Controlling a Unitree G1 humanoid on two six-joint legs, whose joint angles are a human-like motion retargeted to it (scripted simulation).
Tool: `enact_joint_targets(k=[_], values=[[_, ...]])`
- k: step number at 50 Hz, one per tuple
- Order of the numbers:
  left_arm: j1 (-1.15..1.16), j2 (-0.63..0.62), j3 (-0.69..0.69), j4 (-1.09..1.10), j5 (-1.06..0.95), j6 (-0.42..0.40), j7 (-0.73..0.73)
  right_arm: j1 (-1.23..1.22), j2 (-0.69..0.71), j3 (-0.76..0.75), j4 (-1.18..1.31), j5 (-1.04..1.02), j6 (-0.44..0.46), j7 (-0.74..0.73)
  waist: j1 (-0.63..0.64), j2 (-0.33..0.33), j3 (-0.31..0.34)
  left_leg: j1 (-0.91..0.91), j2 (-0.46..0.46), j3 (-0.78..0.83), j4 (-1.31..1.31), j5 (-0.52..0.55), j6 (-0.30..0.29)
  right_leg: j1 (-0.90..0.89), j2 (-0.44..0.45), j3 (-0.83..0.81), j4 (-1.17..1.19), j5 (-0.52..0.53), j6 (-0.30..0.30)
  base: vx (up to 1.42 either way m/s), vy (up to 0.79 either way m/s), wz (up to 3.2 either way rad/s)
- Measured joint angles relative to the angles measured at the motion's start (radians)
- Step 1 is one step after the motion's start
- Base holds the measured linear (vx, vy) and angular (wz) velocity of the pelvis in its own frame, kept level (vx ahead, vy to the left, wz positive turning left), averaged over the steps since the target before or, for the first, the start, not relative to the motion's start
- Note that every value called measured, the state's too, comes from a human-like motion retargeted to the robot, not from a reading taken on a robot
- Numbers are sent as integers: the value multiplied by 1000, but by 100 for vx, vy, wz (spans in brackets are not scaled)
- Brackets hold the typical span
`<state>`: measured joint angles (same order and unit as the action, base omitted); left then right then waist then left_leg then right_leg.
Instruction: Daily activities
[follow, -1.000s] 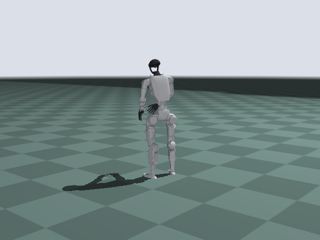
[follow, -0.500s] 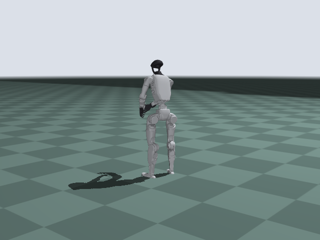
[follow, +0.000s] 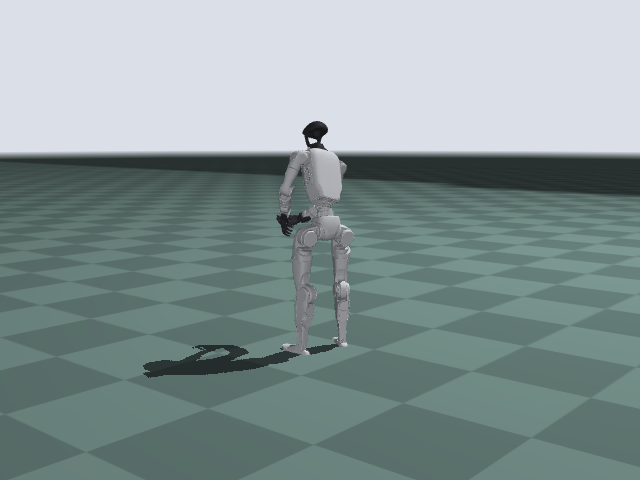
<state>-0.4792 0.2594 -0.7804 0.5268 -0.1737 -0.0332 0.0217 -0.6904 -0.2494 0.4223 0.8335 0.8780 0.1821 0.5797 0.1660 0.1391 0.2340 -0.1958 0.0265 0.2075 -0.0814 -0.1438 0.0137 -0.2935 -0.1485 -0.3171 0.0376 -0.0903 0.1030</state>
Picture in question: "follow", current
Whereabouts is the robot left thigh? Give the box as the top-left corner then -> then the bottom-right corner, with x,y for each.
292,224 -> 319,304

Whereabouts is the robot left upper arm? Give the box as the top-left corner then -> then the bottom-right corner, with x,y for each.
280,151 -> 310,197

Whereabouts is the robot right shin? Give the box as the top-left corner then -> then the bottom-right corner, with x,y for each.
335,282 -> 350,343

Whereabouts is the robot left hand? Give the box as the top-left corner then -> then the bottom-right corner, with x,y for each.
280,213 -> 293,236

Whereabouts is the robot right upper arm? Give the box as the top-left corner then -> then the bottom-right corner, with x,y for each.
339,160 -> 347,181

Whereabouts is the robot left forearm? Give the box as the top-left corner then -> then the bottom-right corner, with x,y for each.
278,183 -> 291,218

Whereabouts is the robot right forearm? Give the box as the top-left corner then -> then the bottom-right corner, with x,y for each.
302,205 -> 331,222

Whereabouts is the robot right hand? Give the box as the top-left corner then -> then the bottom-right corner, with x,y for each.
276,212 -> 311,227

